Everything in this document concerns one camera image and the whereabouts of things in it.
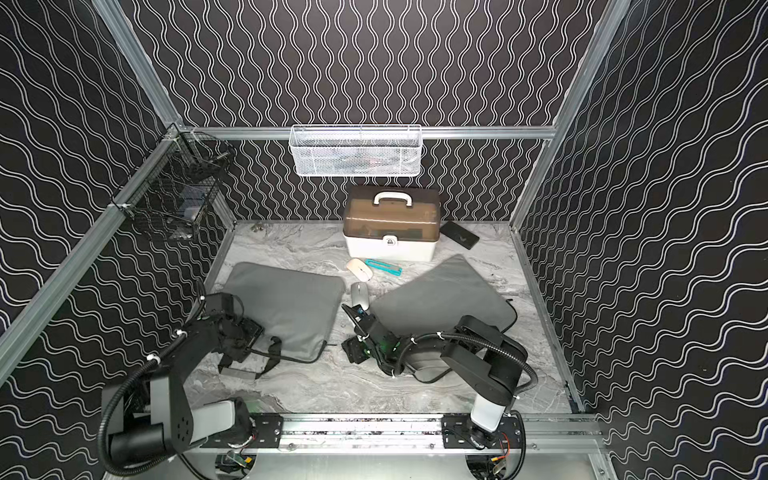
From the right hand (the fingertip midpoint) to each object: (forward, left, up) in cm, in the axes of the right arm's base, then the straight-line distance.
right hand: (352, 340), depth 89 cm
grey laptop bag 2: (+14, -26, 0) cm, 29 cm away
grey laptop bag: (+10, +19, +1) cm, 22 cm away
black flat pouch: (+42, -37, +2) cm, 56 cm away
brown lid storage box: (+30, -12, +20) cm, 38 cm away
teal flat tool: (+27, -9, +1) cm, 29 cm away
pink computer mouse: (+25, -1, +2) cm, 25 cm away
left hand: (+1, +28, +2) cm, 28 cm away
